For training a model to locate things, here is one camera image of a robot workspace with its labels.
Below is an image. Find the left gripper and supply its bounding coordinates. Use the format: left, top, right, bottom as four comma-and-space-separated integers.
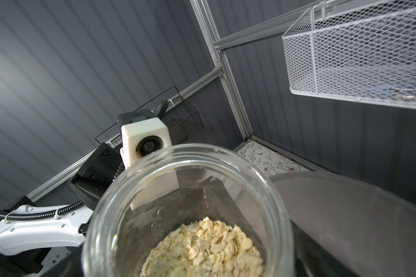
68, 143, 125, 210

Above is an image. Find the clear plastic bin liner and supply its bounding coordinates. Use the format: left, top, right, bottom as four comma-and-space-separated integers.
270, 172, 416, 277

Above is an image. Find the black wire wall basket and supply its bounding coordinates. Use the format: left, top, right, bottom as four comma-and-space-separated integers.
94, 85, 205, 146

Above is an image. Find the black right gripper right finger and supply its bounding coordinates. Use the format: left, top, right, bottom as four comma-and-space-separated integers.
291, 221, 359, 277

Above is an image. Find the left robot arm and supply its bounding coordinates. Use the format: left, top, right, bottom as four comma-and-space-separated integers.
0, 143, 125, 277

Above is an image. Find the white wire wall basket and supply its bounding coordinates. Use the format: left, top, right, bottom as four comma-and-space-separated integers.
282, 1, 416, 109

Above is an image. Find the oatmeal jar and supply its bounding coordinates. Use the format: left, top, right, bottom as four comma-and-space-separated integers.
82, 144, 295, 277

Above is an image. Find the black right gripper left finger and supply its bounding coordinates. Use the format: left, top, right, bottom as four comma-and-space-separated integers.
42, 244, 84, 277

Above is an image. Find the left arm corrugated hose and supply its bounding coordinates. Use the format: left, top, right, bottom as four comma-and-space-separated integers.
0, 100, 171, 222

